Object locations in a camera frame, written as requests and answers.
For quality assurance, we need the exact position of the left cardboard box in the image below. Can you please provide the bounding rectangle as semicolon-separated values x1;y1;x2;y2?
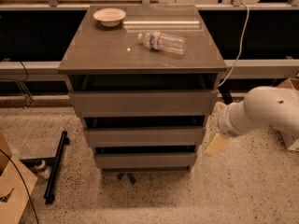
0;133;37;224

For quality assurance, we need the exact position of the white bowl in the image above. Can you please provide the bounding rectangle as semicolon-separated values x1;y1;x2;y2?
93;8;126;27

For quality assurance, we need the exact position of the white cable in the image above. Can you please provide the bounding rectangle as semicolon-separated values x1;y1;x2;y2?
217;2;251;88

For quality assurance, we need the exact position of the cardboard box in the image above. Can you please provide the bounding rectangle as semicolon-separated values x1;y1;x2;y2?
278;78;299;152
0;133;37;224

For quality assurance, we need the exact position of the black table leg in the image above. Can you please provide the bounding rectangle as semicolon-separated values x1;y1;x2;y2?
218;85;233;105

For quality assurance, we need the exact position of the grey top drawer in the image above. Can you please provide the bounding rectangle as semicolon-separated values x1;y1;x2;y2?
69;91;217;118

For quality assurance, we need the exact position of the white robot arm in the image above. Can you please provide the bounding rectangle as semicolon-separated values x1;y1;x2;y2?
205;86;299;156

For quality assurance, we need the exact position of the grey drawer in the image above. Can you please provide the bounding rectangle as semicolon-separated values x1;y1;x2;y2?
84;127;206;147
69;91;217;118
93;153;197;169

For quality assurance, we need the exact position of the grey drawer cabinet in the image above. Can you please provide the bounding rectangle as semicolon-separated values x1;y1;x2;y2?
58;4;227;172

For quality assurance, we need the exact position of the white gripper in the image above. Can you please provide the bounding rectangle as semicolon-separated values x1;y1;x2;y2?
205;102;249;156

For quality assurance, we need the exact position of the black metal bar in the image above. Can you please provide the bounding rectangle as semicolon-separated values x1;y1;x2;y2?
44;131;70;204

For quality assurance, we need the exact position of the grey bottom drawer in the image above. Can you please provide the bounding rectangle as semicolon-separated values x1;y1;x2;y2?
93;153;197;169

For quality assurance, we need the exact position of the clear plastic water bottle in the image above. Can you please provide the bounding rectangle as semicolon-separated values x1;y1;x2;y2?
137;31;187;55

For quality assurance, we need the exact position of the grey middle drawer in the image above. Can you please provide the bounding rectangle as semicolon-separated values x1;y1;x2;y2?
84;127;206;147

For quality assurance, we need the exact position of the right cardboard box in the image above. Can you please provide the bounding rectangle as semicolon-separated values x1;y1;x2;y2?
278;78;299;152

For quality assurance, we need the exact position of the small white bottle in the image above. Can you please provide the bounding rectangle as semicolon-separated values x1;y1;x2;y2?
35;160;51;180

